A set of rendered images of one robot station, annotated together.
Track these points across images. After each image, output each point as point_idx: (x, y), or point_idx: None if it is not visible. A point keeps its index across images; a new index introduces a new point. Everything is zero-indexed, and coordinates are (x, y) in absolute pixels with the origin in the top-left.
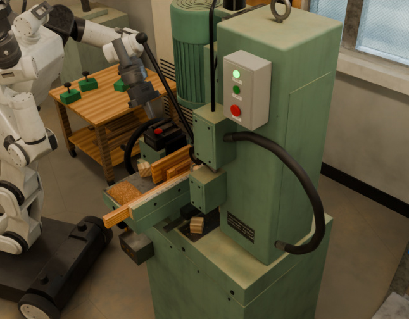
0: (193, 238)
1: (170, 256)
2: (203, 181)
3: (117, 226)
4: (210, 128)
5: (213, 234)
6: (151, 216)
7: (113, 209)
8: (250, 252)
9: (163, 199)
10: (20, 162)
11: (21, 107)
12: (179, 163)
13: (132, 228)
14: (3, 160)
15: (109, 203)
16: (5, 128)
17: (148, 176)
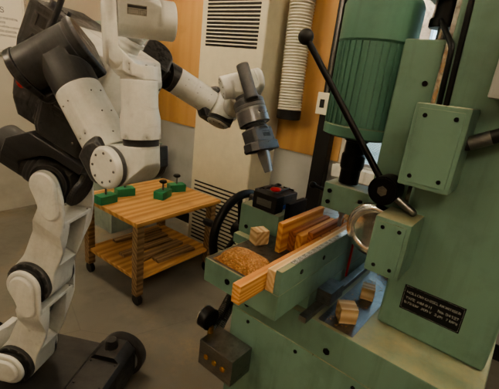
0: (347, 330)
1: (287, 369)
2: (406, 223)
3: (200, 325)
4: (460, 120)
5: (371, 326)
6: (293, 291)
7: (222, 285)
8: (444, 350)
9: (309, 265)
10: (111, 177)
11: (141, 76)
12: (308, 228)
13: (262, 311)
14: (37, 227)
15: (217, 275)
16: (91, 125)
17: (265, 245)
